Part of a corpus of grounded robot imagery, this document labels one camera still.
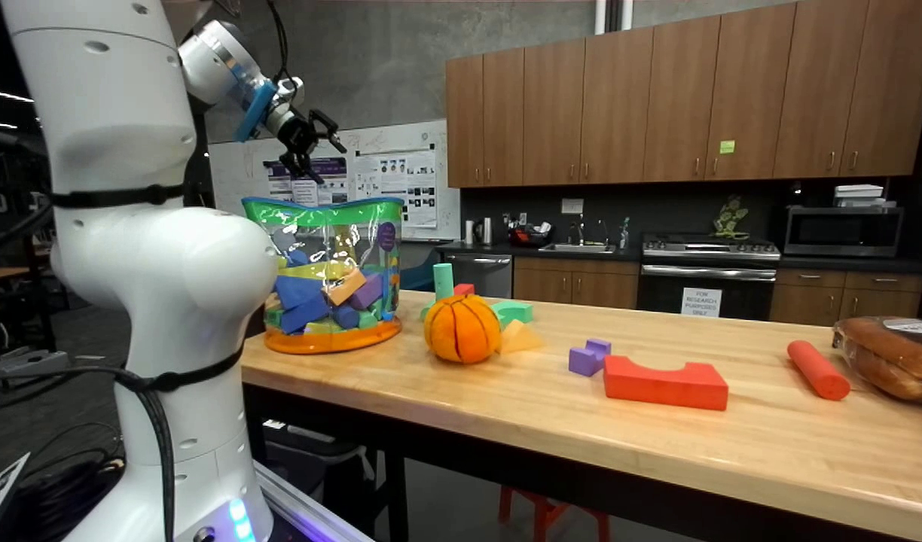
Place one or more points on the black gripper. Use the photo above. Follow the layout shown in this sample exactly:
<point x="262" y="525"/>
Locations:
<point x="296" y="128"/>

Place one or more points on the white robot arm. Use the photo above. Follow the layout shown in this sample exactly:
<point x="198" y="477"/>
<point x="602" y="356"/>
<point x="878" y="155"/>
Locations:
<point x="149" y="261"/>

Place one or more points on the clear toy bag green rim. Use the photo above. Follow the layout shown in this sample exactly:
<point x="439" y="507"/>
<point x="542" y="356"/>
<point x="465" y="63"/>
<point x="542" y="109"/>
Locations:
<point x="325" y="275"/>

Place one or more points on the green cylinder block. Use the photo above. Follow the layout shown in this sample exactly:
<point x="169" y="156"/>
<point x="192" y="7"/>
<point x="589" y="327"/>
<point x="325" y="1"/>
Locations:
<point x="444" y="281"/>

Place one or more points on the small red block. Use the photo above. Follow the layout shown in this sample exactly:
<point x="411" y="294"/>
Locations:
<point x="465" y="291"/>

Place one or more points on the green flat block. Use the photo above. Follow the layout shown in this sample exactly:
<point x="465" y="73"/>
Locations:
<point x="514" y="312"/>

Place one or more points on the yellow flat block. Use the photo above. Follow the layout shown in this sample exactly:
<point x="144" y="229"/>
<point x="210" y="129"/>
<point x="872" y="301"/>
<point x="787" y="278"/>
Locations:
<point x="521" y="339"/>

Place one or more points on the small purple cube block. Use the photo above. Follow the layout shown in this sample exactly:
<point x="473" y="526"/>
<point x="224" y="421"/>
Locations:
<point x="602" y="347"/>
<point x="587" y="362"/>

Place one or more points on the red arch block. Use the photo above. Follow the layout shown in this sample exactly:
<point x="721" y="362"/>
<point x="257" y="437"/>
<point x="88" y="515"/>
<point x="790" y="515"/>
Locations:
<point x="666" y="383"/>

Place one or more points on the red cylinder block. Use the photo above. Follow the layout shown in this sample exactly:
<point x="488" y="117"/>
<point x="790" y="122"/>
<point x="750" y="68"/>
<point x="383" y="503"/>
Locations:
<point x="817" y="369"/>

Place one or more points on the white poster board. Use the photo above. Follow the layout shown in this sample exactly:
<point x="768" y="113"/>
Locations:
<point x="403" y="174"/>

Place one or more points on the white pitcher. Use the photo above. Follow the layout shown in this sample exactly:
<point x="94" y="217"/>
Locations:
<point x="468" y="232"/>

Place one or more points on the silver electric kettle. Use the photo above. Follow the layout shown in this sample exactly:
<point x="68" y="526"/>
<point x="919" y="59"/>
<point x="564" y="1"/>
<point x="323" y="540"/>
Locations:
<point x="487" y="229"/>

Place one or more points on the stainless steel dishwasher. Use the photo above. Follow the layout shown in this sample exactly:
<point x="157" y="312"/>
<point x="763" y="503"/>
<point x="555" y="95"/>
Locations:
<point x="479" y="272"/>

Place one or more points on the dish rack with dishes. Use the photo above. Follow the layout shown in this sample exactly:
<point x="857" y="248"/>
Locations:
<point x="529" y="229"/>

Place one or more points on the orange plush pumpkin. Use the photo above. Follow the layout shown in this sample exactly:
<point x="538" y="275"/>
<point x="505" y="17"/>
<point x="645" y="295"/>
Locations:
<point x="462" y="328"/>

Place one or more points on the kitchen sink with faucet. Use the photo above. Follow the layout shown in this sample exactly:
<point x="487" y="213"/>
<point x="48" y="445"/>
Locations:
<point x="576" y="243"/>

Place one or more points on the wooden double-door lower cabinet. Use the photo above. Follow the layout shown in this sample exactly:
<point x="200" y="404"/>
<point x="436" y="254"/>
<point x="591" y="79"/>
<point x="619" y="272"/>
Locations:
<point x="576" y="281"/>

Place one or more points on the wooden upper cabinets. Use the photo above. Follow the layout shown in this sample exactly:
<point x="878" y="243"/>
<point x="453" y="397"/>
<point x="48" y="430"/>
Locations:
<point x="681" y="95"/>

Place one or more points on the green sticker on cabinet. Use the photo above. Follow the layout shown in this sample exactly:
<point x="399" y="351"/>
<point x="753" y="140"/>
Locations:
<point x="728" y="149"/>

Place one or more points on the stainless steel oven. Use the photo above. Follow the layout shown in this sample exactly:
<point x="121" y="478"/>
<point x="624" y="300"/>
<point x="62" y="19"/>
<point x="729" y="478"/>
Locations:
<point x="708" y="278"/>

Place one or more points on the white paper on oven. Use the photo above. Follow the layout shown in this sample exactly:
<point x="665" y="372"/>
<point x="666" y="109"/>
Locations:
<point x="699" y="301"/>

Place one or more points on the green plant figure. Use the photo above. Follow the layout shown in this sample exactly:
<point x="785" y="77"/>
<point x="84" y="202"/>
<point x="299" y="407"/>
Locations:
<point x="729" y="217"/>

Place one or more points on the black microwave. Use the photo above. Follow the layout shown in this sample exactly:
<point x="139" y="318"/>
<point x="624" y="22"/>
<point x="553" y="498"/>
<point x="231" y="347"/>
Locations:
<point x="842" y="229"/>

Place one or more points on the stack of white plates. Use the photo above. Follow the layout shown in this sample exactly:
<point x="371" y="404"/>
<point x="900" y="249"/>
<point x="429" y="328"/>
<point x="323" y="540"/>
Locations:
<point x="861" y="196"/>

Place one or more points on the wooden lower cabinet beside oven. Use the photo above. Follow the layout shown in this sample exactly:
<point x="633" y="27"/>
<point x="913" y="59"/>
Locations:
<point x="849" y="295"/>

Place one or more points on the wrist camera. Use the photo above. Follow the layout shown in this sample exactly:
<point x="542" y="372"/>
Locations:
<point x="287" y="92"/>

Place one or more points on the blue wrist mount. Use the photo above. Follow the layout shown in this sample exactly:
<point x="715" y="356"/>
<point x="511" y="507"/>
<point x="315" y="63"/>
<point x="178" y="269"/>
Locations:
<point x="254" y="109"/>

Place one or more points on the white wall sign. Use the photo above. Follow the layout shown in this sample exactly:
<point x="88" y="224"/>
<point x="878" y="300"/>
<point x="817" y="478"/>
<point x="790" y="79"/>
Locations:
<point x="569" y="204"/>

